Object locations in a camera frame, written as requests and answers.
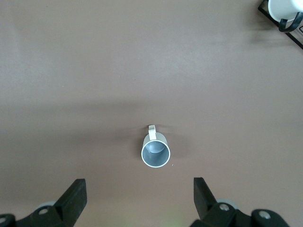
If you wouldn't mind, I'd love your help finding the white mug black handle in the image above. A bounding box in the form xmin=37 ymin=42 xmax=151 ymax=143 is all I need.
xmin=267 ymin=0 xmax=303 ymax=33

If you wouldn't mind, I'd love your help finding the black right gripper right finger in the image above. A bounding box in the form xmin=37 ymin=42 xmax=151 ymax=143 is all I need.
xmin=190 ymin=176 xmax=292 ymax=227

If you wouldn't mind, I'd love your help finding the grey mug cream handle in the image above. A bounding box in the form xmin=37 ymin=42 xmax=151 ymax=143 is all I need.
xmin=141 ymin=124 xmax=171 ymax=168

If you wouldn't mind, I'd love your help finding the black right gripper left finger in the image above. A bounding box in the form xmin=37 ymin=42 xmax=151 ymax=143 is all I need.
xmin=0 ymin=178 xmax=87 ymax=227

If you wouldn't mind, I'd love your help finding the black wire rack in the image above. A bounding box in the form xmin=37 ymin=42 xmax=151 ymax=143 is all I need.
xmin=257 ymin=0 xmax=303 ymax=50

